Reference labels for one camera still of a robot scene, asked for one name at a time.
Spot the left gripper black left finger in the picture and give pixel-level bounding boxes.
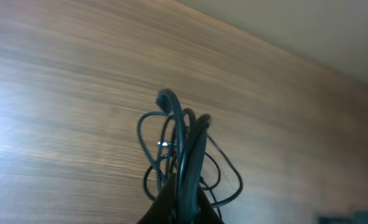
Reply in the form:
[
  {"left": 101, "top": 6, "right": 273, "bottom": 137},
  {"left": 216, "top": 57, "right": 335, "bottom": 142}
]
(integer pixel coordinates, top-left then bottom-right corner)
[{"left": 137, "top": 174, "right": 176, "bottom": 224}]

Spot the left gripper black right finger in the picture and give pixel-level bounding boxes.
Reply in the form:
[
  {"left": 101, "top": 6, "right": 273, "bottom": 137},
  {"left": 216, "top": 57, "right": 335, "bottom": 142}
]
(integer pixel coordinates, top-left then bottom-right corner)
[{"left": 196, "top": 186, "right": 224, "bottom": 224}]

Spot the black cable bundle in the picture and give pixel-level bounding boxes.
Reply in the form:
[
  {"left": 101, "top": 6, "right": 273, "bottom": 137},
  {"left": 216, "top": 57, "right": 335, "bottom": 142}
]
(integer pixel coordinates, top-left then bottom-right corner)
[{"left": 136, "top": 88, "right": 244, "bottom": 224}]

